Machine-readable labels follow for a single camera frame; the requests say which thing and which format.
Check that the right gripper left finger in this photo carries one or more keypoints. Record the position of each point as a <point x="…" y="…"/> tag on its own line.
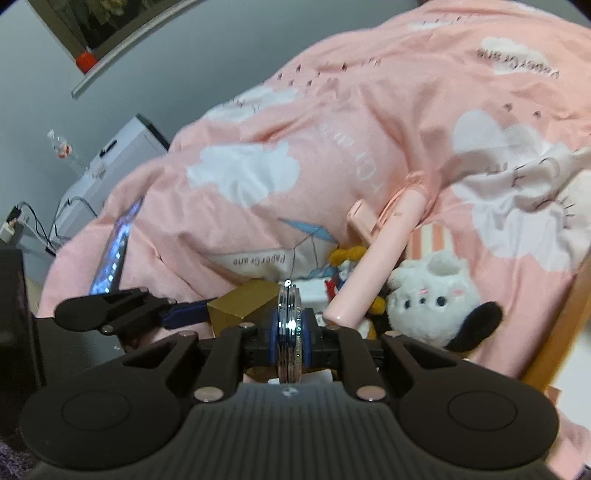
<point x="224" y="360"/>

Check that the brown plush keychain toy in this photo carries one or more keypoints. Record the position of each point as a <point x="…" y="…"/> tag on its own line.
<point x="367" y="329"/>

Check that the gold box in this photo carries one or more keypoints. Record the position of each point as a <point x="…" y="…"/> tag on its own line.
<point x="252" y="302"/>

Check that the orange cardboard box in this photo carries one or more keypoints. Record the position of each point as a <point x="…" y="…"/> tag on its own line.
<point x="568" y="322"/>

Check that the round compact mirror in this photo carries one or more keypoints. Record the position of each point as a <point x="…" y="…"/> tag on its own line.
<point x="289" y="334"/>

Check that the white charger plug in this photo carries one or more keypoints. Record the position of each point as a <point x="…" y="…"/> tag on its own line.
<point x="316" y="293"/>

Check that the pink handheld fan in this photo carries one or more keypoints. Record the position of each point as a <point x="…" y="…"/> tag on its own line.
<point x="386" y="235"/>

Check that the smartphone with lit screen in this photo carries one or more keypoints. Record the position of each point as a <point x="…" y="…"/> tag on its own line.
<point x="108" y="273"/>

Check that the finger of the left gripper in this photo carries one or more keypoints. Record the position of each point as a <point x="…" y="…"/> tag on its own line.
<point x="128" y="311"/>
<point x="186" y="314"/>

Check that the white black plush cat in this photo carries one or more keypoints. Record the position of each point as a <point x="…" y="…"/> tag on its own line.
<point x="434" y="300"/>

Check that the pink cloud-print duvet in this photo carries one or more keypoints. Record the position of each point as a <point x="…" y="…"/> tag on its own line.
<point x="483" y="104"/>

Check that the window frame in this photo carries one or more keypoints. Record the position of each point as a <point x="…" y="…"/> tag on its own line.
<point x="96" y="34"/>

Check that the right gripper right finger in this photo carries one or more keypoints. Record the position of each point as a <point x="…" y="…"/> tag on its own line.
<point x="355" y="361"/>

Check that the white storage box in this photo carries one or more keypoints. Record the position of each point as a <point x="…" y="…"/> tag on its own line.
<point x="137" y="142"/>

